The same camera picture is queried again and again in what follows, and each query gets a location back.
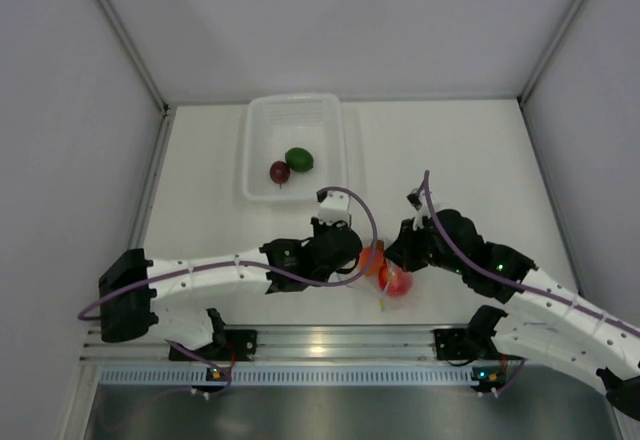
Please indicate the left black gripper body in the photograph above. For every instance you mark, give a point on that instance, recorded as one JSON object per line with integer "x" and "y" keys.
{"x": 319, "y": 228}

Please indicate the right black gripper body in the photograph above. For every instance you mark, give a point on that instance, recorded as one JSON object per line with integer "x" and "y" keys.
{"x": 420, "y": 250}

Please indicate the fake red apple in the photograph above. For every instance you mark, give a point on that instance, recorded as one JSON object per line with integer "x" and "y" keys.
{"x": 394, "y": 282}

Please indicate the fake orange peach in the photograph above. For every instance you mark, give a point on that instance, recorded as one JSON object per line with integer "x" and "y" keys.
{"x": 372, "y": 259}

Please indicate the clear zip top bag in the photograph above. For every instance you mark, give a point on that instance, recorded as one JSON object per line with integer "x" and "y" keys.
{"x": 364, "y": 295}

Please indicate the fake dark red plum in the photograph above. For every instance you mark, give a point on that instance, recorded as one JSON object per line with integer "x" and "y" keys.
{"x": 279, "y": 173}

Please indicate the fake green lime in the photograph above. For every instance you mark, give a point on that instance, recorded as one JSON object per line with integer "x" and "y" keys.
{"x": 299, "y": 160}

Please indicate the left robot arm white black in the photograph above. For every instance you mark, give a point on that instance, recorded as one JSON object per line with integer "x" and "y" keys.
{"x": 174, "y": 300}

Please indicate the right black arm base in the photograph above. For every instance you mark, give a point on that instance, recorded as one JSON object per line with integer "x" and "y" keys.
{"x": 457, "y": 345}

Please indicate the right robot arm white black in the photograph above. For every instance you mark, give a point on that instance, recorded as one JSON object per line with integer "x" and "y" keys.
{"x": 531, "y": 315}

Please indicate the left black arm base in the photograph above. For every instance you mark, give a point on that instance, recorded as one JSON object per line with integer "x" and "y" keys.
{"x": 238, "y": 344}

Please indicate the white plastic basket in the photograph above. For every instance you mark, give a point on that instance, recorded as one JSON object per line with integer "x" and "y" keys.
{"x": 293, "y": 146}

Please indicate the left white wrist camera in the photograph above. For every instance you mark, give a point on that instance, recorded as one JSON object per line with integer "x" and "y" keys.
{"x": 333, "y": 207}

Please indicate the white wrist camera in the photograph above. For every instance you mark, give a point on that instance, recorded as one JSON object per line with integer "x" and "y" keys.
{"x": 417, "y": 200}
{"x": 333, "y": 207}

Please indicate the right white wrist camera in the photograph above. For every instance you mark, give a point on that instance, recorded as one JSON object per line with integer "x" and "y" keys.
{"x": 417, "y": 200}

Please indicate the aluminium mounting rail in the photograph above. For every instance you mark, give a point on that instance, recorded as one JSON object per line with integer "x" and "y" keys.
{"x": 280, "y": 343}

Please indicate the white slotted cable duct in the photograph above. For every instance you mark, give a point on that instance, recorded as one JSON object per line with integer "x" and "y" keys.
{"x": 251, "y": 375}

